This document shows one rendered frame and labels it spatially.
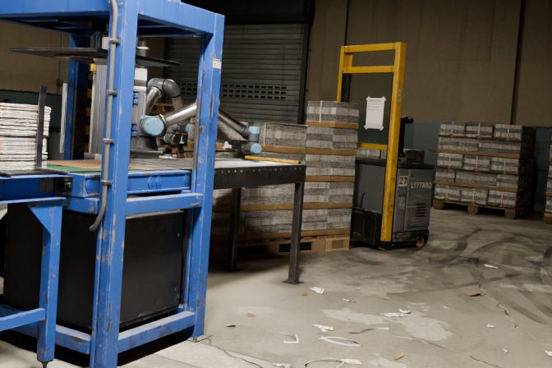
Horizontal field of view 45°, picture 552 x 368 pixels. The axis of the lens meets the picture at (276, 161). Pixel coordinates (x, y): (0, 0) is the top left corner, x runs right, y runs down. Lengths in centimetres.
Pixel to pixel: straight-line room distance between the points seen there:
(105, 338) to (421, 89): 954
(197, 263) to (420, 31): 915
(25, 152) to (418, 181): 422
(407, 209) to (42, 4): 412
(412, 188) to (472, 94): 544
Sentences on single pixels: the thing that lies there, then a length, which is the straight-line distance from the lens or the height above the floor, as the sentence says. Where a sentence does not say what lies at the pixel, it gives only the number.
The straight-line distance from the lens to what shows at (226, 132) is 498.
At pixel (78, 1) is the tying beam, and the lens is 290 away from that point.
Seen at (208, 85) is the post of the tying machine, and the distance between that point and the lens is 317.
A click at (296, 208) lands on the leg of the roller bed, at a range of 447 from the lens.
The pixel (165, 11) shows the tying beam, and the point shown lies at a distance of 290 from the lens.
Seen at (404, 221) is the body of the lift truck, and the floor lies 25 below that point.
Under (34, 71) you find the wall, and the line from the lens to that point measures 1228.
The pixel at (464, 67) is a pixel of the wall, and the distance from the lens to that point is 1161.
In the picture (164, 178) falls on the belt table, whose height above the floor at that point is 76.
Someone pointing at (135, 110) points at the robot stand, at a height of 108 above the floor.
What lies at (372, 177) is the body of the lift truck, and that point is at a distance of 630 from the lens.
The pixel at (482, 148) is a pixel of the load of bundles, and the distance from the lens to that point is 979.
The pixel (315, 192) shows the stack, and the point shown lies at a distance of 561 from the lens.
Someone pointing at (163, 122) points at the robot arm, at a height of 101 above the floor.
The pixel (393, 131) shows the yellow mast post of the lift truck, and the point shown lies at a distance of 595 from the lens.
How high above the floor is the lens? 104
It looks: 3 degrees down
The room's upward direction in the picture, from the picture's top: 4 degrees clockwise
